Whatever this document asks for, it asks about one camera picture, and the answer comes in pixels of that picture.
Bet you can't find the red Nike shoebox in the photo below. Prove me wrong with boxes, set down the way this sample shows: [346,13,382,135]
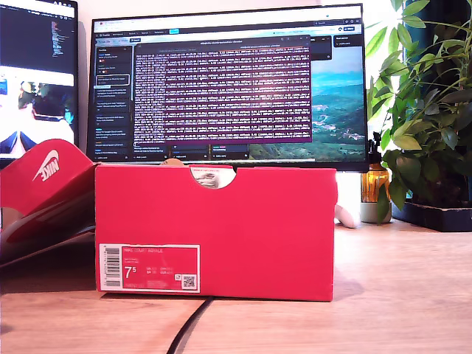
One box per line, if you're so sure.
[0,139,339,302]

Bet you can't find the large wide computer monitor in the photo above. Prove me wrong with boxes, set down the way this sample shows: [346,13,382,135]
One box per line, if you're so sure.
[86,3,371,173]

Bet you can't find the white rounded plastic object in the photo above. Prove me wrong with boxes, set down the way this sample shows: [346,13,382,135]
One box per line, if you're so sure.
[333,203,361,229]

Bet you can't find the pale green cup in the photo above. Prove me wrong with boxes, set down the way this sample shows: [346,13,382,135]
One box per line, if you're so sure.
[360,201,393,224]

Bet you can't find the amber pump bottle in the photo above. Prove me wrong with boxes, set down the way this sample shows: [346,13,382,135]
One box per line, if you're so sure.
[361,131,391,203]

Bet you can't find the green leafy houseplant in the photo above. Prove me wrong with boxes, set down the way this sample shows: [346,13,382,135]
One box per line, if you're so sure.
[367,0,472,225]

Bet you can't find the dark-framed computer monitor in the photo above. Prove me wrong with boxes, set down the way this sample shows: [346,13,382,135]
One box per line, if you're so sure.
[0,0,80,160]

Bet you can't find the black table cable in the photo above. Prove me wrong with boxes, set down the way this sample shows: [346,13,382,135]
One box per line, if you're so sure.
[166,296,215,354]

